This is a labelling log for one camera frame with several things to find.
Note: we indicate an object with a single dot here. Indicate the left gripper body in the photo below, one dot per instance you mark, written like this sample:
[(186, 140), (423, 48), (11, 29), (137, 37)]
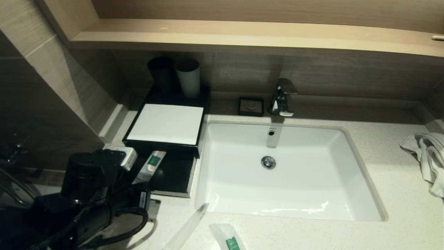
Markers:
[(142, 199)]

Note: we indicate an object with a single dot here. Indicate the black amenity box with drawer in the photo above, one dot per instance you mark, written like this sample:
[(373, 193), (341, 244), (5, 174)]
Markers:
[(173, 173)]

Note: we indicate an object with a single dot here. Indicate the black tapered cup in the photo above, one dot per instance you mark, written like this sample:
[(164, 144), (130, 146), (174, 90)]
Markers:
[(160, 74)]

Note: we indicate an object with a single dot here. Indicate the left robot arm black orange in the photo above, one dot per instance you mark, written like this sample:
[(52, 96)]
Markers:
[(83, 180)]

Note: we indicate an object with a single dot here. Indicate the grey sachet with green label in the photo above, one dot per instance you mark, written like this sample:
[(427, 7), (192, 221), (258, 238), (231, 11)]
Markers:
[(152, 163)]

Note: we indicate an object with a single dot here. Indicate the white card sheet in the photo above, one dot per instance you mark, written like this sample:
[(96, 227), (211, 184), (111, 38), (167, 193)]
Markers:
[(166, 124)]

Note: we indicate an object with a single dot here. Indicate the white packet with green label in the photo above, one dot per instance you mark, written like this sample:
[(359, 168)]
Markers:
[(226, 236)]

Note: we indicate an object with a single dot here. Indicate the grey cup with dark rim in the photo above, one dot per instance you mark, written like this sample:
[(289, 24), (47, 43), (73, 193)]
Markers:
[(189, 83)]

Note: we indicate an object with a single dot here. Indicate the chrome drain stopper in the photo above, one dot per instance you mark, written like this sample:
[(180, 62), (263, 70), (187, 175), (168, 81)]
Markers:
[(268, 162)]

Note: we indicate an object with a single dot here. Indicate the black square soap dish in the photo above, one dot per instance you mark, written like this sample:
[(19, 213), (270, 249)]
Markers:
[(239, 108)]

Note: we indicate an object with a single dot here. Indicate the chrome shower valve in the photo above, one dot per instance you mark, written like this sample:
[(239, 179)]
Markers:
[(14, 151)]

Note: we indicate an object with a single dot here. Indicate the round grey soap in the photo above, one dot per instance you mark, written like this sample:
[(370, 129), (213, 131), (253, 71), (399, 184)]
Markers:
[(250, 105)]

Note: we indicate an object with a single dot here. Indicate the white ceramic sink basin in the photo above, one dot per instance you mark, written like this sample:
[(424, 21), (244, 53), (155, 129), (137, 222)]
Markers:
[(294, 187)]

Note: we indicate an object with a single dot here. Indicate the chrome faucet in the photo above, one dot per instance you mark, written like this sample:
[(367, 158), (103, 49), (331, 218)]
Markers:
[(282, 93)]

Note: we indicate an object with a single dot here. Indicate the light wooden shelf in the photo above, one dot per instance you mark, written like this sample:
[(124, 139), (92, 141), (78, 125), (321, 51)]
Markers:
[(242, 34)]

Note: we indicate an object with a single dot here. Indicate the white crumpled towel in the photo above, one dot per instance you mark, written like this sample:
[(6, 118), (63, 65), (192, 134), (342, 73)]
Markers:
[(430, 156)]

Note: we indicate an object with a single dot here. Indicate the small white item on shelf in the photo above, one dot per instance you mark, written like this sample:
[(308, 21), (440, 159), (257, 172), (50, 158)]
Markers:
[(437, 37)]

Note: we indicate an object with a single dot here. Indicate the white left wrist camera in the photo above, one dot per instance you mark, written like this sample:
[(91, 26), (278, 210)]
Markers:
[(123, 157)]

